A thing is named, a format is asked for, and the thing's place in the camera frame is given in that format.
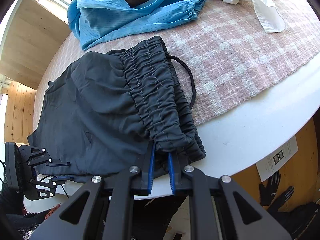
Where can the white paper sheet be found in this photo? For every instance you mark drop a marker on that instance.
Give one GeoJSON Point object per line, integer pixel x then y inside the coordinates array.
{"type": "Point", "coordinates": [269, 165]}

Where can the black drawstring pants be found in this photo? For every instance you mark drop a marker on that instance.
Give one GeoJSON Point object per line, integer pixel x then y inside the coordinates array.
{"type": "Point", "coordinates": [105, 110]}

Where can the blue striped garment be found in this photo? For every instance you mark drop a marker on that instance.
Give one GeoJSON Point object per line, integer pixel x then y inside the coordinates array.
{"type": "Point", "coordinates": [96, 21]}

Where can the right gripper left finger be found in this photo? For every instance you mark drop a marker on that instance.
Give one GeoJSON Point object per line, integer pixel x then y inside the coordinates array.
{"type": "Point", "coordinates": [102, 207]}

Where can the pine plank panel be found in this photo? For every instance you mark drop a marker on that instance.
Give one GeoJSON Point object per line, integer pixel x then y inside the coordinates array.
{"type": "Point", "coordinates": [18, 122]}

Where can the black gloves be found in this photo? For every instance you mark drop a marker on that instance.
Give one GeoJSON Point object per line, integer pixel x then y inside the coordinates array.
{"type": "Point", "coordinates": [268, 193]}

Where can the pink plaid tablecloth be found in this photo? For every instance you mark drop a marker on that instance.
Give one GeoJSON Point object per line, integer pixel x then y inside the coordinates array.
{"type": "Point", "coordinates": [222, 58]}

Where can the large light wooden board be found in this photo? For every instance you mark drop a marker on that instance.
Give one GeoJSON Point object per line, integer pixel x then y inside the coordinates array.
{"type": "Point", "coordinates": [32, 38]}

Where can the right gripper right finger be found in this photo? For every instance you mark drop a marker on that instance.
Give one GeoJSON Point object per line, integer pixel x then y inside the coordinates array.
{"type": "Point", "coordinates": [220, 208]}

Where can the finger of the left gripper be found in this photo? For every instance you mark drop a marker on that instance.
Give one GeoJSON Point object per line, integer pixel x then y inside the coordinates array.
{"type": "Point", "coordinates": [61, 179]}
{"type": "Point", "coordinates": [58, 164]}

